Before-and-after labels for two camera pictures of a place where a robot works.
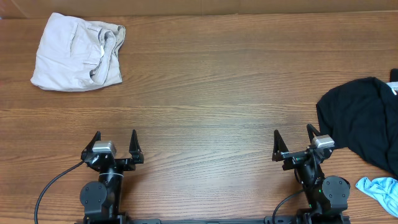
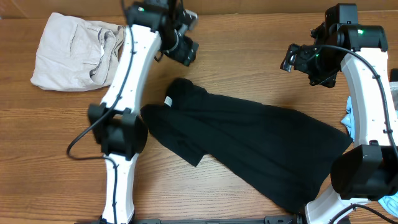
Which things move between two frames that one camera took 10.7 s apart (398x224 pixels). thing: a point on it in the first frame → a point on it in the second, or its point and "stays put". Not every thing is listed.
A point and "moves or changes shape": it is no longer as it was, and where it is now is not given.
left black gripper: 134,150 → 186,53
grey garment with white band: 393,85 stays put
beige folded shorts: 75,54 stays put
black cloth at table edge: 393,75 stays put
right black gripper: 280,152 → 328,78
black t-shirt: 362,115 moves or changes shape
